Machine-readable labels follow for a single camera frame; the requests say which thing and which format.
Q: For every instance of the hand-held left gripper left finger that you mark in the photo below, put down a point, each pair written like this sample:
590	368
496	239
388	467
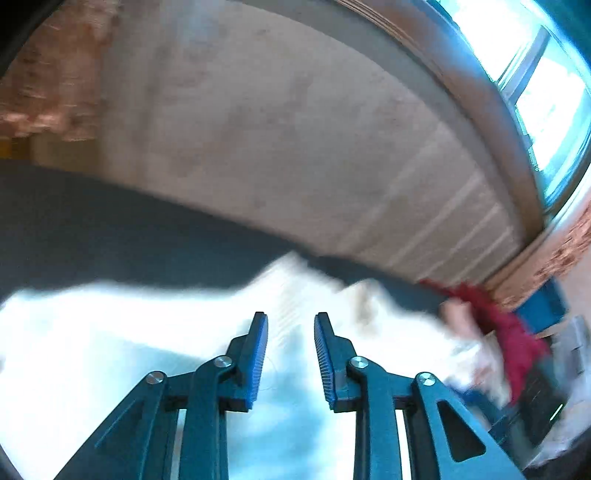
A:
256	364

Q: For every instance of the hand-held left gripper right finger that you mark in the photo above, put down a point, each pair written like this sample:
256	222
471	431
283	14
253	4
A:
324	364

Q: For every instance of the white knit sweater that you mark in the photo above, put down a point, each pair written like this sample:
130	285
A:
92	332

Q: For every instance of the maroon garment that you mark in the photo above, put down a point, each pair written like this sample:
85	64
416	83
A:
508	337

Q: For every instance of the clear plastic storage box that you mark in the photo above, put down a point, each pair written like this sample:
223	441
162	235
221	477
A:
577	341

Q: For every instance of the blue storage bin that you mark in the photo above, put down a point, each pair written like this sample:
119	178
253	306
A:
545	304

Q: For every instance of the pink knit sweater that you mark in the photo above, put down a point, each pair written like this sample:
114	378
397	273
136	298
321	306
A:
457	318

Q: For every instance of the brown floral curtain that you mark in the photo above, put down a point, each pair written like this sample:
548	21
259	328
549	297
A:
563	249
51	92

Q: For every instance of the black padded bench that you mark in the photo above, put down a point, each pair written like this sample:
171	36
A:
115	230

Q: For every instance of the window with wooden frame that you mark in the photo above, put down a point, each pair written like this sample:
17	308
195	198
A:
554	115

